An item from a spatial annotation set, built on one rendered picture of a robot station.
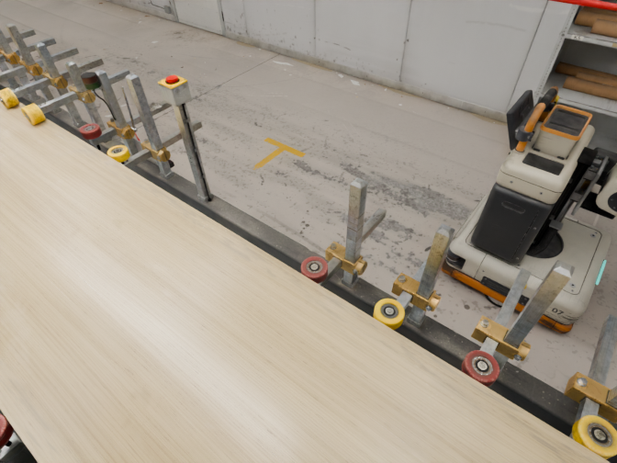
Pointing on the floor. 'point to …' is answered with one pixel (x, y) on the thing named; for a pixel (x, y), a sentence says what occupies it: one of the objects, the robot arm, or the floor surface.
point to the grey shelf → (602, 56)
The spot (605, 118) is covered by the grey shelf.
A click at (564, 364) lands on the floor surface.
